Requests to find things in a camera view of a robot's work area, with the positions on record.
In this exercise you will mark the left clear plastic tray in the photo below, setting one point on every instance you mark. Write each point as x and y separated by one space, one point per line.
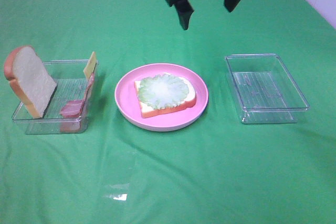
71 85

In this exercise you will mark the bacon strip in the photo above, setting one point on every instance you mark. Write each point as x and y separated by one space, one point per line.
89 87
72 109

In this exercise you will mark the right clear plastic tray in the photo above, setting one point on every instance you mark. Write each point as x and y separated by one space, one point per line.
263 90

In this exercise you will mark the pink round plate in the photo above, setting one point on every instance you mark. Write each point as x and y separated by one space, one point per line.
127 102

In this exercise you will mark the yellow cheese slice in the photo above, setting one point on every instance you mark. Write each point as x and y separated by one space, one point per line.
90 66

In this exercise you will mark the bread slice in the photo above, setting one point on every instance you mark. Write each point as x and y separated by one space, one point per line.
147 111
29 79

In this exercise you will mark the clear plastic tray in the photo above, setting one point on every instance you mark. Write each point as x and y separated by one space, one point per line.
71 85
263 90

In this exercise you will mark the green lettuce leaf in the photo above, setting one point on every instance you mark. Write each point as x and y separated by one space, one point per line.
163 91

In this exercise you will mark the clear tape strip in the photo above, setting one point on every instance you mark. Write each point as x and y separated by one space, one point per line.
117 171

